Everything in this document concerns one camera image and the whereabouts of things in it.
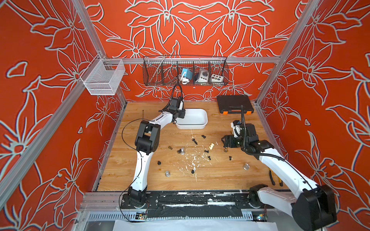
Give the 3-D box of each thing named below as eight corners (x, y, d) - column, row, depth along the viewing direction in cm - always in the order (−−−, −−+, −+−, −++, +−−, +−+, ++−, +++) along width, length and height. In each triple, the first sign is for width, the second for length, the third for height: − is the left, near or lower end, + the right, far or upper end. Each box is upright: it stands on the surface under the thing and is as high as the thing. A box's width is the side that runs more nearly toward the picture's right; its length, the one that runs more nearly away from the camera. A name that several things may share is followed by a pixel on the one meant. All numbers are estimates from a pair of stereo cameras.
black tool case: (220, 116, 112) (221, 112, 108) (216, 99, 124) (217, 95, 120) (253, 116, 112) (255, 112, 108) (246, 99, 124) (248, 95, 120)
